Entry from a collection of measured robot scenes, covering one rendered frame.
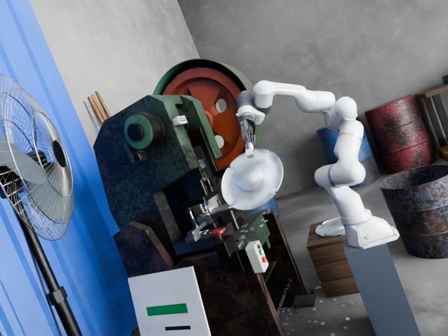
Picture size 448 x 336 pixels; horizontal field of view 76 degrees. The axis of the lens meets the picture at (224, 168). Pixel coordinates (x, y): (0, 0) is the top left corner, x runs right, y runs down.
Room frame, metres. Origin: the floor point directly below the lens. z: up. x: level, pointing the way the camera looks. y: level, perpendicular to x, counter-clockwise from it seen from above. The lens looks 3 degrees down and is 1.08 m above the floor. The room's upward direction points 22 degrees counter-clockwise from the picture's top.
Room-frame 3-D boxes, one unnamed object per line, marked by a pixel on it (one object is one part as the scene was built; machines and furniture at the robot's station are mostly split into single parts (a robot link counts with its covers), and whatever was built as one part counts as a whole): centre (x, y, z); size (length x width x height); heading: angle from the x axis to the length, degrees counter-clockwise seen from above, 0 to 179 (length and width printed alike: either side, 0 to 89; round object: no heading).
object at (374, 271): (1.34, -0.49, 0.23); 0.18 x 0.18 x 0.45; 68
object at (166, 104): (1.78, 0.31, 0.83); 0.79 x 0.43 x 1.34; 62
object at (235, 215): (1.63, 0.03, 0.72); 0.25 x 0.14 x 0.14; 62
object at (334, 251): (1.84, -0.55, 0.18); 0.40 x 0.38 x 0.35; 68
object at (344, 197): (1.37, -0.47, 0.71); 0.18 x 0.11 x 0.25; 26
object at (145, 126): (1.71, 0.19, 1.33); 0.67 x 0.18 x 0.18; 152
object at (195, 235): (1.56, 0.27, 0.76); 0.17 x 0.06 x 0.10; 152
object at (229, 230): (1.71, 0.19, 0.68); 0.45 x 0.30 x 0.06; 152
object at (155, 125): (1.50, 0.32, 1.31); 0.22 x 0.12 x 0.22; 62
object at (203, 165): (1.69, 0.15, 1.04); 0.17 x 0.15 x 0.30; 62
